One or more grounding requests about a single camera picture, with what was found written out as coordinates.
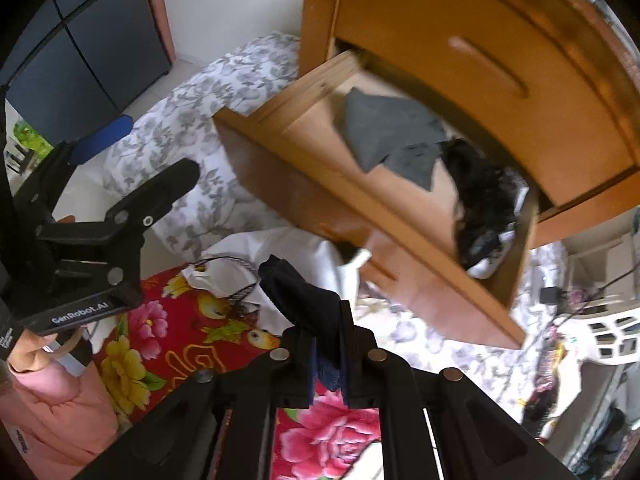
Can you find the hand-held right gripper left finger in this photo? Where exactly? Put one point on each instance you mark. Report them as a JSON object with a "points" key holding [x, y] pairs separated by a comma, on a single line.
{"points": [[311, 370]]}

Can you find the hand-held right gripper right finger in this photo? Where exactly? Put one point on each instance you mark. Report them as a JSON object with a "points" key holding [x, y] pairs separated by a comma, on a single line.
{"points": [[346, 370]]}

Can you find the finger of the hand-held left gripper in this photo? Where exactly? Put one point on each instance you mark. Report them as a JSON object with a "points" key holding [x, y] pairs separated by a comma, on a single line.
{"points": [[165, 185], [107, 132]]}

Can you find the navy sock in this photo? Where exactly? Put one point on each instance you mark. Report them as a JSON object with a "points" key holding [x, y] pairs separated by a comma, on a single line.
{"points": [[310, 305]]}

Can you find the white bra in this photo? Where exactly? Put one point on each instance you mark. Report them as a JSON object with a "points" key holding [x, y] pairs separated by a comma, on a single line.
{"points": [[215, 280]]}

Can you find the white cloth garment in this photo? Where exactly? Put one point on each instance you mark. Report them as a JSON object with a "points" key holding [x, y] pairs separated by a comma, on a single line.
{"points": [[300, 250]]}

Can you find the deep wooden drawer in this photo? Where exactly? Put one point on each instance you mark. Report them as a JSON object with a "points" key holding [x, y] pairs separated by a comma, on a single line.
{"points": [[310, 180]]}

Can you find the black lace cloth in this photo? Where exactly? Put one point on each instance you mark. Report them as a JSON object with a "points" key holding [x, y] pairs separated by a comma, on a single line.
{"points": [[480, 195]]}

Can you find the grey cloth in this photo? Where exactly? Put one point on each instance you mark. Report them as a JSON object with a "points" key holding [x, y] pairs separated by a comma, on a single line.
{"points": [[380, 130]]}

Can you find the person's left forearm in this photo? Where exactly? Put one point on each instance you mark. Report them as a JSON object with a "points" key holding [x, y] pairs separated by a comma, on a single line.
{"points": [[55, 410]]}

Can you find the person's left hand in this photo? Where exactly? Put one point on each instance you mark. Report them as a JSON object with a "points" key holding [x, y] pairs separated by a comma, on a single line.
{"points": [[30, 355]]}

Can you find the grey floral quilt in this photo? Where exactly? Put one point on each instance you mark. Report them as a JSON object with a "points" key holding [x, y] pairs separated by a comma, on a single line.
{"points": [[175, 105]]}

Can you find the green printed box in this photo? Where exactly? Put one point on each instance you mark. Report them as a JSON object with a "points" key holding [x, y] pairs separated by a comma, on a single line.
{"points": [[32, 140]]}

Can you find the dark blue cabinet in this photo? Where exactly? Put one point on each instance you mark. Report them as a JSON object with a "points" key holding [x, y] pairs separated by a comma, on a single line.
{"points": [[85, 60]]}

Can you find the red floral blanket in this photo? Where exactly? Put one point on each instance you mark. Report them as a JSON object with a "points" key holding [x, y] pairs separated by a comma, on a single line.
{"points": [[165, 340]]}

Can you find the pink board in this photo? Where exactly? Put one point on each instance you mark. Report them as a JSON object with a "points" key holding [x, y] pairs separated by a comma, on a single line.
{"points": [[160, 15]]}

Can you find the black power adapter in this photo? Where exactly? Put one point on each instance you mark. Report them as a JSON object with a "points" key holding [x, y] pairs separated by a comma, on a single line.
{"points": [[550, 295]]}

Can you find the white plastic rack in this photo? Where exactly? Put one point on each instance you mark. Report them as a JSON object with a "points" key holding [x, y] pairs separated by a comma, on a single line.
{"points": [[610, 330]]}

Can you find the shallow-fronted wooden drawer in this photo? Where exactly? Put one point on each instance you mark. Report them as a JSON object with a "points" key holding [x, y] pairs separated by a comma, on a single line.
{"points": [[450, 10]]}

